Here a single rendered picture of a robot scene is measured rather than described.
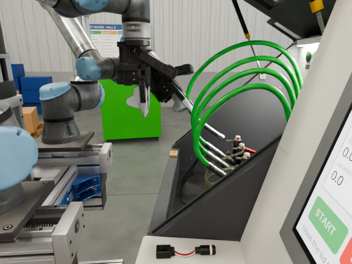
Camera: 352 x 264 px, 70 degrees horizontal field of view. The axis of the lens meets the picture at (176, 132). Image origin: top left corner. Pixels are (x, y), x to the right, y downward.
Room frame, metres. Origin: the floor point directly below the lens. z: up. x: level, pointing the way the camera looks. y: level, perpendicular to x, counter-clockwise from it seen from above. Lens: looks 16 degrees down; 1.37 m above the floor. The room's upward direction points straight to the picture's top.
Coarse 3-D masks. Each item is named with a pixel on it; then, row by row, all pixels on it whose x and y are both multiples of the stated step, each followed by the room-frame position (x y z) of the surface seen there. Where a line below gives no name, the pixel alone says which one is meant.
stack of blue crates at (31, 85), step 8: (16, 64) 6.10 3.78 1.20; (16, 72) 6.04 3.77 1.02; (24, 72) 6.42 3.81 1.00; (16, 80) 6.01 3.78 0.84; (24, 80) 6.06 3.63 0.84; (32, 80) 6.08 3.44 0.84; (40, 80) 6.11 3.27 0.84; (48, 80) 6.24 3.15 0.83; (16, 88) 6.00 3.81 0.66; (24, 88) 6.06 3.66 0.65; (32, 88) 6.08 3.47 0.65; (24, 96) 6.02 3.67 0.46; (32, 96) 6.04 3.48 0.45; (24, 104) 6.07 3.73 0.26; (32, 104) 6.08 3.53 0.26; (40, 104) 6.09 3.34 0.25; (40, 112) 6.09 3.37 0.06
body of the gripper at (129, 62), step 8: (128, 40) 0.69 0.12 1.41; (136, 40) 0.68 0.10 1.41; (144, 40) 0.69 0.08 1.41; (120, 48) 0.72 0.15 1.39; (128, 48) 0.71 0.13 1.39; (136, 48) 0.70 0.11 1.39; (120, 56) 0.72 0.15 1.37; (128, 56) 0.71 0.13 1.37; (136, 56) 0.70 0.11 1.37; (120, 64) 0.69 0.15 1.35; (128, 64) 0.70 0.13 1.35; (136, 64) 0.70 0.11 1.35; (144, 64) 0.69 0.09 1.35; (120, 72) 0.70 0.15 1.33; (128, 72) 0.69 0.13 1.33; (136, 72) 0.69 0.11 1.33; (144, 72) 0.69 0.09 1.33; (120, 80) 0.69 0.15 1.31; (128, 80) 0.69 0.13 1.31; (136, 80) 0.69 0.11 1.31
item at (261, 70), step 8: (240, 72) 0.65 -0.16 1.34; (248, 72) 0.65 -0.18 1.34; (256, 72) 0.65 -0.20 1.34; (264, 72) 0.65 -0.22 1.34; (272, 72) 0.64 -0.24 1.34; (232, 80) 0.65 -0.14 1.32; (280, 80) 0.65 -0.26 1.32; (216, 88) 0.66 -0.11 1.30; (288, 88) 0.64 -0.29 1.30; (208, 96) 0.66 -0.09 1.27; (200, 112) 0.66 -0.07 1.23; (192, 128) 0.66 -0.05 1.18; (192, 136) 0.66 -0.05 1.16; (200, 144) 0.66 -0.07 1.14; (208, 152) 0.66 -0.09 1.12; (216, 160) 0.65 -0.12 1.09
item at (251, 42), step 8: (256, 40) 0.81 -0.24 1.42; (264, 40) 0.81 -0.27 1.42; (232, 48) 0.81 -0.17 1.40; (280, 48) 0.80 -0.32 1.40; (216, 56) 0.82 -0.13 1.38; (288, 56) 0.80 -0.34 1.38; (208, 64) 0.82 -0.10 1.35; (296, 64) 0.80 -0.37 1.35; (200, 72) 0.82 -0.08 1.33; (296, 72) 0.80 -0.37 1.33; (192, 80) 0.82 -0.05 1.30
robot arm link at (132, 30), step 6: (126, 24) 0.69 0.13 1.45; (132, 24) 0.68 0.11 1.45; (138, 24) 0.68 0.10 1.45; (144, 24) 0.69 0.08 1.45; (126, 30) 0.69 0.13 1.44; (132, 30) 0.69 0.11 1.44; (138, 30) 0.68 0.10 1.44; (144, 30) 0.69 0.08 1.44; (150, 30) 0.72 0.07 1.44; (126, 36) 0.69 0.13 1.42; (132, 36) 0.68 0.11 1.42; (138, 36) 0.68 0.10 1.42; (144, 36) 0.69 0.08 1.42; (150, 36) 0.72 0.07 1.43
